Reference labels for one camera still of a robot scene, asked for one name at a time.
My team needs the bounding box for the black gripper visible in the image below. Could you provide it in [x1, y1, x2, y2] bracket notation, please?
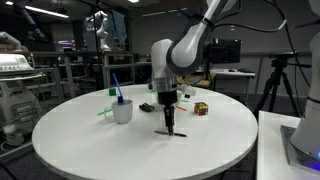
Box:
[156, 90, 178, 136]

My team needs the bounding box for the black and silver pen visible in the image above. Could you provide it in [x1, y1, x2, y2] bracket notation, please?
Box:
[153, 129, 188, 138]

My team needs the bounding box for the white ceramic bowl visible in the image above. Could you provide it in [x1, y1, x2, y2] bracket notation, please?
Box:
[155, 94, 182, 111]

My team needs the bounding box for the black folding hex key set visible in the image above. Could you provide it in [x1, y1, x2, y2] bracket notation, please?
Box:
[138, 102, 155, 113]

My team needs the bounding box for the multicoloured rubik's cube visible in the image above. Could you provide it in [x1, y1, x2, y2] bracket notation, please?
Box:
[193, 101, 210, 117]

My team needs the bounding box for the white mug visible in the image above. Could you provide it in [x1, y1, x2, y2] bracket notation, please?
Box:
[103, 99, 134, 125]

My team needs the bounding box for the blue marker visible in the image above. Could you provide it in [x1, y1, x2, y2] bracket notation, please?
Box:
[111, 72, 125, 104]

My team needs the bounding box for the white desk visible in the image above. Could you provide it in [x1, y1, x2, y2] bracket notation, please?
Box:
[210, 68, 257, 95]

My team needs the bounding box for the black monitor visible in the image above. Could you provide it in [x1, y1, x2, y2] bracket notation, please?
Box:
[201, 38, 243, 65]

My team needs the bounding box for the blue hanging cloth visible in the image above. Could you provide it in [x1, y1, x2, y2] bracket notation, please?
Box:
[107, 9, 128, 44]

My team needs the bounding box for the white robot stand table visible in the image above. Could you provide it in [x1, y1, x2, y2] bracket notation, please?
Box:
[255, 109, 320, 180]

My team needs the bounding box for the grey metal workbench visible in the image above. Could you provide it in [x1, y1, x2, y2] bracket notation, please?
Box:
[29, 49, 101, 101]

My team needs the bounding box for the black tripod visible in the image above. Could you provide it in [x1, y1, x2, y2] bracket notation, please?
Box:
[254, 57, 313, 118]

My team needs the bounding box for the white machine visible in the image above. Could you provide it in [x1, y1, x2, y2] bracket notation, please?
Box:
[0, 53, 44, 134]

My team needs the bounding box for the long ceiling light strip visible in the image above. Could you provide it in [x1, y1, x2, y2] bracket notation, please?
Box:
[4, 0, 70, 19]

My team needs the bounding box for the grey metal shelf frame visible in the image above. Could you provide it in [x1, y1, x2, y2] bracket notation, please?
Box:
[99, 51, 136, 89]

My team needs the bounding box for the black camera on tripod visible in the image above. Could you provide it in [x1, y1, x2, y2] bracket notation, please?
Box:
[268, 50, 299, 60]

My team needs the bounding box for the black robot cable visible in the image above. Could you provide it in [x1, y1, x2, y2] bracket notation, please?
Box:
[213, 0, 288, 34]

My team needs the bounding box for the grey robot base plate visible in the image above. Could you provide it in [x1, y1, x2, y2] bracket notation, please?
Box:
[279, 124, 320, 175]

